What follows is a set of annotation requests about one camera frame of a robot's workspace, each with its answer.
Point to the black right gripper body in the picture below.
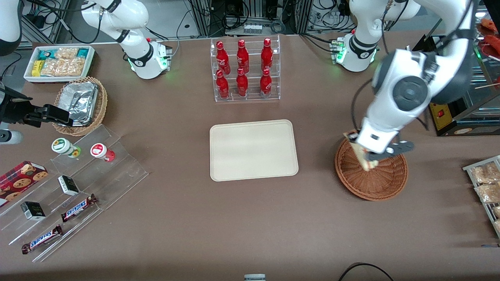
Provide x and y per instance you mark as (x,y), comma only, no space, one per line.
(16,110)

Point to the triangular sandwich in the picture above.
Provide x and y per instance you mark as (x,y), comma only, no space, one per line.
(365,160)

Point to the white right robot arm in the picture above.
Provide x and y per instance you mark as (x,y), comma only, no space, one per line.
(137,54)

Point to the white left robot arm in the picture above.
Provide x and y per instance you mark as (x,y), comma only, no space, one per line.
(406,93)

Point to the brown wicker basket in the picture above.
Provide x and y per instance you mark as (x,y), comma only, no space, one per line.
(375,183)

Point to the light wicker basket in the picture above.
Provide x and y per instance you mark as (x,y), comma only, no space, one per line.
(102,103)

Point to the white tray of snack bags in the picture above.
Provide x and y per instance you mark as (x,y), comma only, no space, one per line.
(468,168)

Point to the beige plastic tray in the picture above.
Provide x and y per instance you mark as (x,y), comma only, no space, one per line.
(254,150)

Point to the green lidded yogurt cup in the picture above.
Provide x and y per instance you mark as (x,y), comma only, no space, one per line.
(62,146)

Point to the aluminium foil container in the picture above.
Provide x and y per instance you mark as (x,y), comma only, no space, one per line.
(80,101)

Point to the white rectangular snack bin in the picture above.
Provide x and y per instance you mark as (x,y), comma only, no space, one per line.
(29,74)

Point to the yellow snack packet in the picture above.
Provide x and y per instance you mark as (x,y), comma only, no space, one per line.
(37,68)

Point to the large rice cracker bag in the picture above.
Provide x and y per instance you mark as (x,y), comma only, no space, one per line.
(64,67)

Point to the red lidded yogurt cup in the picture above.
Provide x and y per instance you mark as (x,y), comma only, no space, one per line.
(99,151)

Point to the black food warmer machine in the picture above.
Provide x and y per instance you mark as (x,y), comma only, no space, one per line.
(443,117)

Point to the teal snack packet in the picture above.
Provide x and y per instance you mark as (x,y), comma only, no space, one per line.
(45,54)

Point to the small rice cracker bag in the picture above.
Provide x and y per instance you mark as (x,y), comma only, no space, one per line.
(66,53)

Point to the small black carton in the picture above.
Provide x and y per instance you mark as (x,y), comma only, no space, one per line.
(33,210)
(68,185)

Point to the red cookie box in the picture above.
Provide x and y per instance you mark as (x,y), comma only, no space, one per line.
(19,179)

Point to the clear acrylic stepped display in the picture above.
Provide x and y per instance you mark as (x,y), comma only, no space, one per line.
(117,171)

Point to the clear bag of snacks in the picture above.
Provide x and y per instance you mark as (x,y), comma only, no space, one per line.
(488,193)
(486,173)

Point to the snickers chocolate bar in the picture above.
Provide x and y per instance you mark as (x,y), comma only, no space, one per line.
(78,207)
(41,239)

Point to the red cola bottle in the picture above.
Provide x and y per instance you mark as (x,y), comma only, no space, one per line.
(222,56)
(266,84)
(242,85)
(222,86)
(266,54)
(242,54)

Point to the clear acrylic bottle rack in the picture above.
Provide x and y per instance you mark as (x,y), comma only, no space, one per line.
(252,84)

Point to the white power strip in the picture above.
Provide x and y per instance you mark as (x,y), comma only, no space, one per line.
(252,28)

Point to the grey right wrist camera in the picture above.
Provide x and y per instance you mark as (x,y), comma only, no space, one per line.
(9,137)

